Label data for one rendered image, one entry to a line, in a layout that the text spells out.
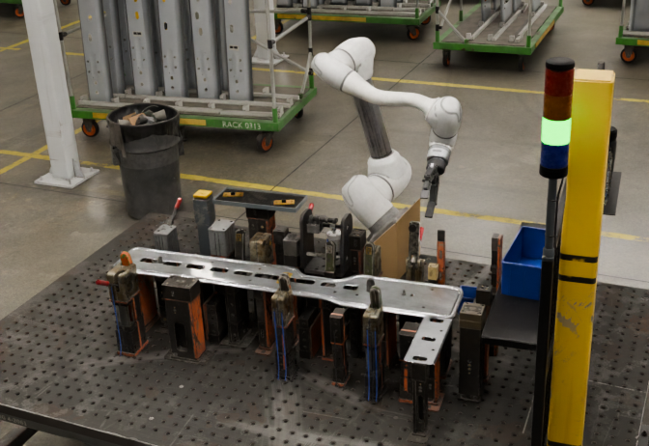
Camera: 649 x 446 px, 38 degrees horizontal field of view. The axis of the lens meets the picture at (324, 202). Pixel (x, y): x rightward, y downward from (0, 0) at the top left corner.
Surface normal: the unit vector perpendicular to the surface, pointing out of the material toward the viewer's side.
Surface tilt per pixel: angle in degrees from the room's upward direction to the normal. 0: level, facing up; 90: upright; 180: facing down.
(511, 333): 0
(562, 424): 90
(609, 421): 0
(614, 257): 0
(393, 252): 90
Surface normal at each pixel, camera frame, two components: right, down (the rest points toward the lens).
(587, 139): -0.33, 0.41
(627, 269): -0.04, -0.91
